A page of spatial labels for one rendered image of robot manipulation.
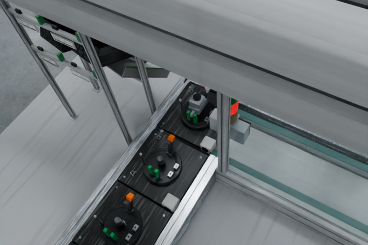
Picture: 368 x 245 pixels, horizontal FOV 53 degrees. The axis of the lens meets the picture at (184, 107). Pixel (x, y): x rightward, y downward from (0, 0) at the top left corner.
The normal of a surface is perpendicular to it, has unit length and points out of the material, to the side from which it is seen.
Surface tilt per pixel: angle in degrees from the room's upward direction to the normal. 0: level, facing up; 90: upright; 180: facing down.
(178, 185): 0
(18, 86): 0
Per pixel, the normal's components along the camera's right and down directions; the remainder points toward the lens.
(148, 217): -0.08, -0.56
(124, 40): -0.52, 0.73
